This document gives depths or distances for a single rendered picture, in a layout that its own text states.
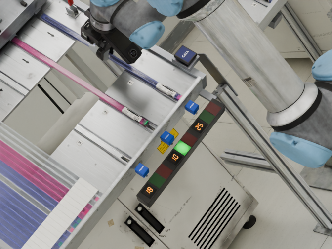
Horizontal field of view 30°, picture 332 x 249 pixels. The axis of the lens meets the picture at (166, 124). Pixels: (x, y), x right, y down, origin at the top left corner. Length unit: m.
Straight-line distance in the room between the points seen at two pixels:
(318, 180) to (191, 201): 0.48
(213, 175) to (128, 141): 0.57
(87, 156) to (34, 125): 1.95
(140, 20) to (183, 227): 0.88
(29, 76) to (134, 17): 0.47
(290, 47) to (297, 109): 1.67
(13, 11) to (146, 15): 0.53
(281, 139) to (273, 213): 1.13
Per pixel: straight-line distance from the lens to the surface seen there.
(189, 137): 1.63
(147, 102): 1.67
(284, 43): 2.83
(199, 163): 2.09
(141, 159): 1.61
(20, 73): 1.80
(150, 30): 1.43
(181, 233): 2.09
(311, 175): 2.32
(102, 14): 1.47
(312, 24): 2.62
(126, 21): 1.44
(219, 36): 1.11
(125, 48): 1.61
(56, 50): 1.81
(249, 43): 1.12
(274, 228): 2.25
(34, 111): 3.56
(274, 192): 2.38
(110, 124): 1.66
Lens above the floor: 1.43
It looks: 26 degrees down
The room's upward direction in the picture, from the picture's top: 42 degrees counter-clockwise
